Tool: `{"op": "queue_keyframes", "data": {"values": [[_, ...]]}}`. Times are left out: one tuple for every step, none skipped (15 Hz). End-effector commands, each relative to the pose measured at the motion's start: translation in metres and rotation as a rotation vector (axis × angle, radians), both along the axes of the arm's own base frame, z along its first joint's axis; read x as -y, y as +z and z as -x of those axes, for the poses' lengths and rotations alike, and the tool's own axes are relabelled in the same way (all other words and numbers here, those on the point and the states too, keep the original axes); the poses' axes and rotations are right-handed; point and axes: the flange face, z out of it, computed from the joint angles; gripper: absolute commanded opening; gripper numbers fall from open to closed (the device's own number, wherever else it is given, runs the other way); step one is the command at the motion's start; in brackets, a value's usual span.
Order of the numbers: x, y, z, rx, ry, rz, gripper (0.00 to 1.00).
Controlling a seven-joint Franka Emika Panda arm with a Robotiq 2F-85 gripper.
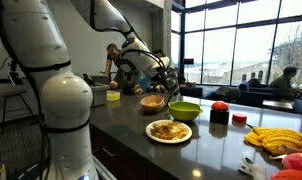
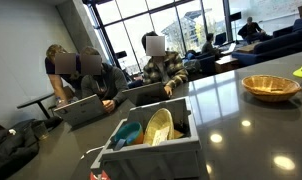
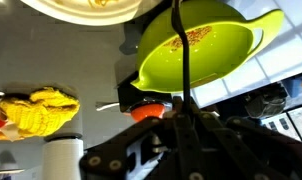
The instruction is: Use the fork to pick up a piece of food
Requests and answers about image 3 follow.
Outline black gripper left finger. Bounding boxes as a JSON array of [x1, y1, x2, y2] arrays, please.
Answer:
[[78, 95, 193, 180]]

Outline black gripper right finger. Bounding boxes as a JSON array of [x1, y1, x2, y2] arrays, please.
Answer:
[[190, 105, 302, 180]]

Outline black plastic fork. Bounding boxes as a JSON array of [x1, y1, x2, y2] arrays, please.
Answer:
[[170, 0, 192, 115]]

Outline grey backpack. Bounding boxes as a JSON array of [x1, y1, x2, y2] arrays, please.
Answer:
[[243, 87, 289, 120]]

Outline lime green plastic bowl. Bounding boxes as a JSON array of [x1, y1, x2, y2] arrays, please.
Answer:
[[130, 0, 286, 95]]

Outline yellow knitted cloth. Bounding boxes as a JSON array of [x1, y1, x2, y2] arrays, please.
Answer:
[[0, 86, 82, 139]]

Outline red speckled crumbs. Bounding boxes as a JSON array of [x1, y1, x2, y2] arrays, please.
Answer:
[[163, 25, 214, 52]]

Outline beige paper tag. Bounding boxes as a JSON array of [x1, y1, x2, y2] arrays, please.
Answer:
[[0, 121, 24, 143]]

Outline white paper plate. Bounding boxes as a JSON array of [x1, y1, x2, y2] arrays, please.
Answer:
[[20, 0, 160, 27]]

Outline fried noodles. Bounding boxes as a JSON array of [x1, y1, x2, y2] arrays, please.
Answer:
[[87, 0, 121, 8]]

